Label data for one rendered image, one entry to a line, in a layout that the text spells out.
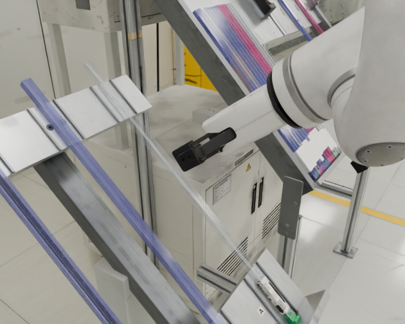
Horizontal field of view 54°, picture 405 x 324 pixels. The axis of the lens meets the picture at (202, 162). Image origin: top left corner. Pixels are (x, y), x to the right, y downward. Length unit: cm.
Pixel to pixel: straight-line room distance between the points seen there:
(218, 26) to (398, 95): 78
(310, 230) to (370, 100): 173
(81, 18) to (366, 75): 106
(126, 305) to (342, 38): 45
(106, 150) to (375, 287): 120
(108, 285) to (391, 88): 46
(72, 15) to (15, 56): 130
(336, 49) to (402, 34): 12
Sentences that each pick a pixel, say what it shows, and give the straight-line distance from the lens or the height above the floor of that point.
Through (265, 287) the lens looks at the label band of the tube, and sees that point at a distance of 63.
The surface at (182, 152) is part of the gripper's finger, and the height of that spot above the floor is 99.
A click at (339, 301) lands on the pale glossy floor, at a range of 172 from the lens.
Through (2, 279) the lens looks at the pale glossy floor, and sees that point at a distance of 191.
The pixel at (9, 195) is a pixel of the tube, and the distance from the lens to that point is 49.
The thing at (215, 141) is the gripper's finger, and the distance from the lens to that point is 45.
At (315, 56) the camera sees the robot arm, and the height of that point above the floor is 113.
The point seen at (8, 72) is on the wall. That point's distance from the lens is 257.
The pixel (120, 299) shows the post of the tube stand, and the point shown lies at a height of 77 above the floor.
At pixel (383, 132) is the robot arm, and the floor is 110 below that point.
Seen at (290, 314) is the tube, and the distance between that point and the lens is 65.
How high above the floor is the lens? 122
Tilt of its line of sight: 29 degrees down
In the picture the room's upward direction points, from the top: straight up
